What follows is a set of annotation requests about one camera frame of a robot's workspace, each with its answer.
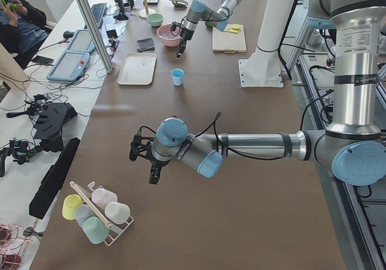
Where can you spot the white plastic cup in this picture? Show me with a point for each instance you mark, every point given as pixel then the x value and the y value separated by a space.
pixel 118 213

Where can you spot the black bracket stand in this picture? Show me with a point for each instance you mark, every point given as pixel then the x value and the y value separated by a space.
pixel 49 125

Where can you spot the steel ice scoop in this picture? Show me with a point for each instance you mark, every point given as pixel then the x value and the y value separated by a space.
pixel 179 3

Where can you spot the white wire cup rack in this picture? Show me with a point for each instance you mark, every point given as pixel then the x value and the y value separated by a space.
pixel 117 229

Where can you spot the black computer mouse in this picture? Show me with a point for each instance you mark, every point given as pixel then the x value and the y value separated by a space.
pixel 68 34

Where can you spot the grey plastic cup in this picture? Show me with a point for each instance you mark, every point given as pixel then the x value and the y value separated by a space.
pixel 82 213

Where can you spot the grey folded cloth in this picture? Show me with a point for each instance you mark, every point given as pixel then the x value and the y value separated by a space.
pixel 145 44

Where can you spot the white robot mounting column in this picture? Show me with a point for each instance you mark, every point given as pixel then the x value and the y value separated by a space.
pixel 262 68

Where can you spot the green ceramic bowl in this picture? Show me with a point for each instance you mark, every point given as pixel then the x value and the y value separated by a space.
pixel 155 19

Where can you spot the yellow plastic cup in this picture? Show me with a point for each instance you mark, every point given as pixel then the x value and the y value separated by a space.
pixel 70 204

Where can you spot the wooden cutting board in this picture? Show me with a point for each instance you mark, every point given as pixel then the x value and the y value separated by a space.
pixel 228 42

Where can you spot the light blue plastic cup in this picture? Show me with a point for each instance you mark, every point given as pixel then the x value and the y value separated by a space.
pixel 177 75

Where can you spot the wooden rack handle rod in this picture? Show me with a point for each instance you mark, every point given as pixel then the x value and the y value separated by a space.
pixel 86 198

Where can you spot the black keyboard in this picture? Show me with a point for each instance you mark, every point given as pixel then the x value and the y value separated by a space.
pixel 98 10

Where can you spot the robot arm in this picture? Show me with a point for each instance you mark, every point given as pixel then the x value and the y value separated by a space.
pixel 199 11
pixel 350 146

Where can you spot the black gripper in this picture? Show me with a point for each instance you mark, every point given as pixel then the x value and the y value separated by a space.
pixel 184 36
pixel 155 162

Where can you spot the black long bar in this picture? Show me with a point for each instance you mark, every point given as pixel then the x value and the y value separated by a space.
pixel 53 181

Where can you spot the green plastic cup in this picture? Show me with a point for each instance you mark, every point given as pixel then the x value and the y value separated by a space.
pixel 95 230

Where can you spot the aluminium frame post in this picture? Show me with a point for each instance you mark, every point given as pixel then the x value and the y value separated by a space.
pixel 95 34

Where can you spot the blue teach pendant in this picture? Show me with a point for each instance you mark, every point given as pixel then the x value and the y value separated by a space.
pixel 81 41
pixel 69 66

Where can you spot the pink plastic cup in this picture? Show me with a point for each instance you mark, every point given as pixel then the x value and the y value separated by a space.
pixel 101 197

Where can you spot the beige rabbit tray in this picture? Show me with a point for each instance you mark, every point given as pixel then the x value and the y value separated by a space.
pixel 137 69

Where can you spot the seated person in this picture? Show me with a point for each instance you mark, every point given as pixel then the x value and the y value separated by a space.
pixel 22 29

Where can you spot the wooden mug tree stand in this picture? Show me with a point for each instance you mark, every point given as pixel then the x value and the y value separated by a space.
pixel 143 13

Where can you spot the black smartphone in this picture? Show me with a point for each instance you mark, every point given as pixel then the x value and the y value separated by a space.
pixel 42 60

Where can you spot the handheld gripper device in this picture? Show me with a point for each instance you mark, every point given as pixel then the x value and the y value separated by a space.
pixel 38 105
pixel 19 150

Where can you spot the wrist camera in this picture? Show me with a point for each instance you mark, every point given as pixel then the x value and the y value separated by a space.
pixel 140 147
pixel 175 28

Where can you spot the pink bowl of ice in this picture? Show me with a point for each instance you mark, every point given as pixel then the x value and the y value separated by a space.
pixel 166 37

